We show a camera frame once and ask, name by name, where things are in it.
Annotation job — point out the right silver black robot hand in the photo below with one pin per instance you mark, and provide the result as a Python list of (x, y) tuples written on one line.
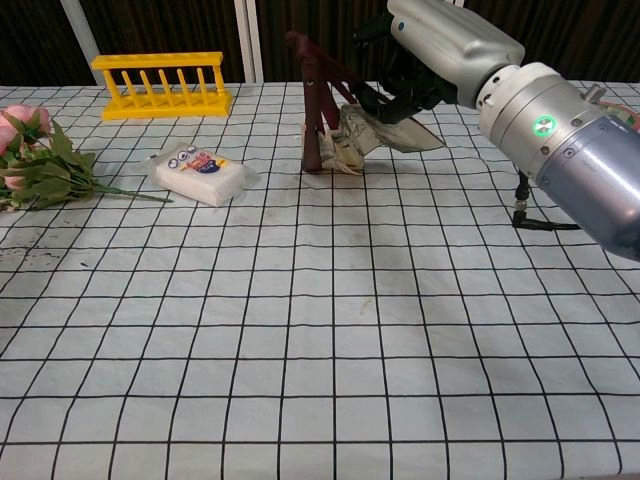
[(450, 40)]

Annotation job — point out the dark red paper folding fan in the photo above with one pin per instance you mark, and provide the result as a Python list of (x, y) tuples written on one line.
[(312, 100)]

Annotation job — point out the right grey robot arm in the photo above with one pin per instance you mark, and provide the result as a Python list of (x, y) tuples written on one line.
[(575, 145)]

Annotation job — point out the red tape roll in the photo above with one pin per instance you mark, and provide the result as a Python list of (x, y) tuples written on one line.
[(625, 112)]

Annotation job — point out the white tissue pack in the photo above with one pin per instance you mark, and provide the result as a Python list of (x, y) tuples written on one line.
[(200, 175)]

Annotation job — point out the yellow plastic test tube rack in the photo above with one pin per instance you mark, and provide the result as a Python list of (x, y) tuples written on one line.
[(165, 107)]

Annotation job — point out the white black checkered tablecloth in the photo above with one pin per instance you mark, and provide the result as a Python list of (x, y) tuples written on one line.
[(300, 325)]

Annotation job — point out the pink artificial flower bouquet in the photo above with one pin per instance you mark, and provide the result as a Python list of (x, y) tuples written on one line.
[(45, 170)]

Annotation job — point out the white metal frame post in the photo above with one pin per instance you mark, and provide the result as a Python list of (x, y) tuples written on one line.
[(82, 40), (249, 40)]

